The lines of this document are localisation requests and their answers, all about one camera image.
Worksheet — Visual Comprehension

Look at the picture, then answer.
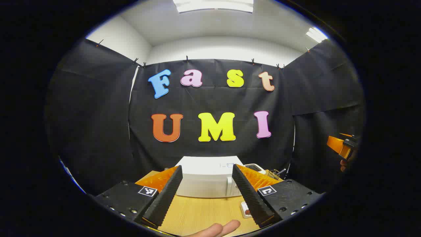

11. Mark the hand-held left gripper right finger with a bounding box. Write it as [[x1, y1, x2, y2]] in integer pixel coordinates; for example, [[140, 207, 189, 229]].
[[232, 164, 326, 228]]

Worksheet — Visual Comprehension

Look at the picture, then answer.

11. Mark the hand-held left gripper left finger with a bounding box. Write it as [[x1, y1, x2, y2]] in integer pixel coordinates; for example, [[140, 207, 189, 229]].
[[93, 165, 183, 228]]

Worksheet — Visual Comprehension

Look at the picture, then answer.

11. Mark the white microwave oven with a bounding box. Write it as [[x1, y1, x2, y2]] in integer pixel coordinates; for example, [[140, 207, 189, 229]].
[[174, 156, 246, 198]]

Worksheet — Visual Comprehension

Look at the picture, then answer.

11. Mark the white rectangular dish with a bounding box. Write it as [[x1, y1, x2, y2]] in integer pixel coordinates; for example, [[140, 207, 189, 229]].
[[241, 201, 253, 219]]

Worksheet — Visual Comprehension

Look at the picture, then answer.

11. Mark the white toaster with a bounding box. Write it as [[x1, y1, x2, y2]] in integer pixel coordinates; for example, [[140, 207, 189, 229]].
[[245, 163, 266, 174]]

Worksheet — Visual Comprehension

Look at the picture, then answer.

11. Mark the black backdrop cloth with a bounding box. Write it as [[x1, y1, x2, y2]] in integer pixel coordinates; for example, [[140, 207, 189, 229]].
[[44, 38, 365, 195]]

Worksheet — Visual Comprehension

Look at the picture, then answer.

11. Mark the small ceiling light panel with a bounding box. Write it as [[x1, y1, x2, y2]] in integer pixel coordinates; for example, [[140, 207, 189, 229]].
[[306, 27, 328, 43]]

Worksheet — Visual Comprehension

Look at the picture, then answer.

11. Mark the large ceiling light panel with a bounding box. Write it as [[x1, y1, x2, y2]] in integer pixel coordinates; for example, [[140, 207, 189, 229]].
[[173, 0, 254, 14]]

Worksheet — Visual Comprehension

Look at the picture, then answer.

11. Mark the metal wire utensil holder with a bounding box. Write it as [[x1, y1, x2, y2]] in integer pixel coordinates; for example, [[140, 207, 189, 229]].
[[268, 168, 287, 180]]

